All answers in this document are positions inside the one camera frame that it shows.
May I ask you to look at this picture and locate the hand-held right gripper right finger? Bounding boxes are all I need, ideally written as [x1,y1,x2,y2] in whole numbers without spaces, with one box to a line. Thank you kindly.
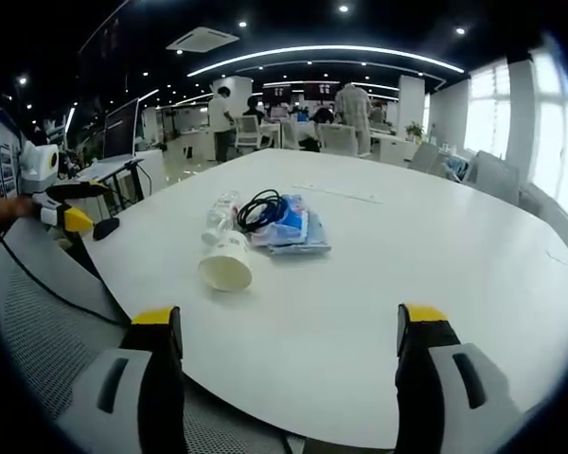
[393,303,537,454]

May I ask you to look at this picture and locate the person's left hand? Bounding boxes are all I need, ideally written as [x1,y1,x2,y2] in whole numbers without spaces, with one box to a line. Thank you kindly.
[0,194,35,222]

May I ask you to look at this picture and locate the white table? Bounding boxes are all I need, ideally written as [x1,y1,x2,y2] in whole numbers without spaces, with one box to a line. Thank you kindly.
[81,148,568,430]

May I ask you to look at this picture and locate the ceiling air conditioner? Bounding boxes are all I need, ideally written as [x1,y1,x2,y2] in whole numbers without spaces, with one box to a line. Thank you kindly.
[165,26,240,54]

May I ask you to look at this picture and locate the curved ceiling light strip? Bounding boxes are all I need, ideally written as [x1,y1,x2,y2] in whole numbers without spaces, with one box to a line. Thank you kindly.
[186,44,466,79]

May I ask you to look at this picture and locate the light blue packet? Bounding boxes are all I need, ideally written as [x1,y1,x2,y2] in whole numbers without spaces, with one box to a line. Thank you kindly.
[264,207,333,257]

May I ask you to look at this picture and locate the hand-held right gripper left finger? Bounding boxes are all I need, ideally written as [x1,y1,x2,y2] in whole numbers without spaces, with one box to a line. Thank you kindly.
[56,305,189,454]

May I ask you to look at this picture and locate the white office chair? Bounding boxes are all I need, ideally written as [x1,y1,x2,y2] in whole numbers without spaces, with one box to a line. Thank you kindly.
[233,113,262,148]
[316,123,360,156]

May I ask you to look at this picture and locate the white paper cup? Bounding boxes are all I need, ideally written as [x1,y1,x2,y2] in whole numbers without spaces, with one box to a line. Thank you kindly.
[198,230,255,292]

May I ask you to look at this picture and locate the blue and white packet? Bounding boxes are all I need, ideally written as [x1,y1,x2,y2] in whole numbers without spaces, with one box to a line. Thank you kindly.
[251,192,311,248]

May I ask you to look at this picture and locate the computer monitor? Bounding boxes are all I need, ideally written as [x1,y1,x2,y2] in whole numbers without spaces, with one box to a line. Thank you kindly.
[101,97,141,161]

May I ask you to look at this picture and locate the grey mesh office chair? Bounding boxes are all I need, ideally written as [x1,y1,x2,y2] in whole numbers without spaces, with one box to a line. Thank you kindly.
[0,220,309,454]

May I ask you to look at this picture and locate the white side desk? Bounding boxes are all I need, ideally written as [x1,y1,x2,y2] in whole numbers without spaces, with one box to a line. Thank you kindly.
[74,157,147,202]

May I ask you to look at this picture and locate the black cable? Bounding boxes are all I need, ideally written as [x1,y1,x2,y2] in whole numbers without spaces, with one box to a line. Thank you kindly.
[236,189,291,235]

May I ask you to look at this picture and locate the small black object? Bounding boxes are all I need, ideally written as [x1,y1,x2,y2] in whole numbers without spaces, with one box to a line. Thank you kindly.
[91,217,121,242]

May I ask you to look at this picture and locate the clear plastic bottle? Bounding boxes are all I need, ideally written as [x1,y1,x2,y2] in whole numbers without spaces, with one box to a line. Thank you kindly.
[200,189,242,246]

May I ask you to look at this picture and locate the white strip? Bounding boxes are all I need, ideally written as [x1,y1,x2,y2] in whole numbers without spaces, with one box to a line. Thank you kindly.
[292,182,385,205]

